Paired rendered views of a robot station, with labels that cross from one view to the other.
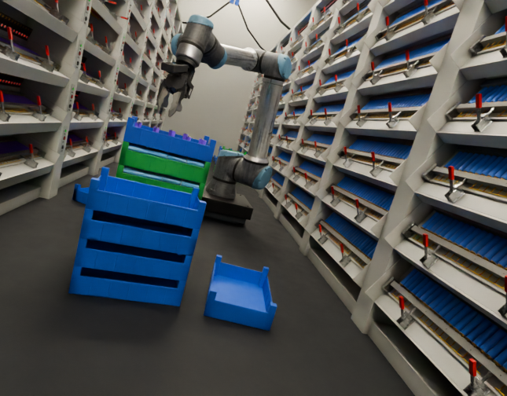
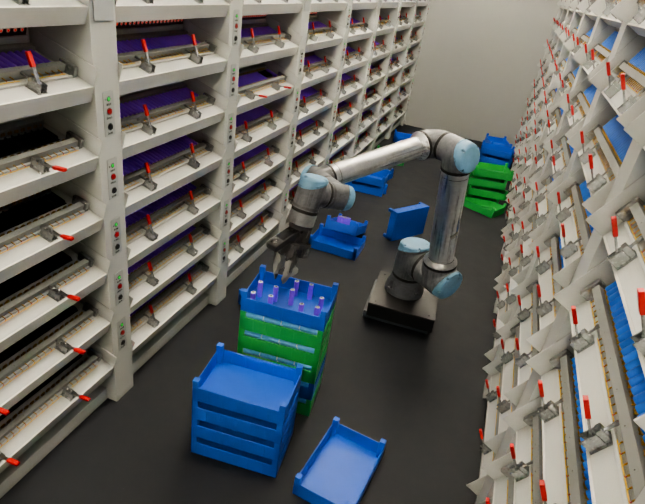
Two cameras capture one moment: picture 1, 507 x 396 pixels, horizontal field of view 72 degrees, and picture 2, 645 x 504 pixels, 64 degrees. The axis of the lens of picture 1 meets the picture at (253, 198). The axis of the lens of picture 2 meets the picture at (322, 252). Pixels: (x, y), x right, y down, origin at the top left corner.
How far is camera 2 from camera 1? 103 cm
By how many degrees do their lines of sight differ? 32
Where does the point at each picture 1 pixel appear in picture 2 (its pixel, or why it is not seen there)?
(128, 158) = (246, 324)
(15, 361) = not seen: outside the picture
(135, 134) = (249, 305)
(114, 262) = (219, 437)
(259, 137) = (438, 241)
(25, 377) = not seen: outside the picture
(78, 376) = not seen: outside the picture
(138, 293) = (241, 462)
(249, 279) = (368, 446)
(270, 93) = (448, 191)
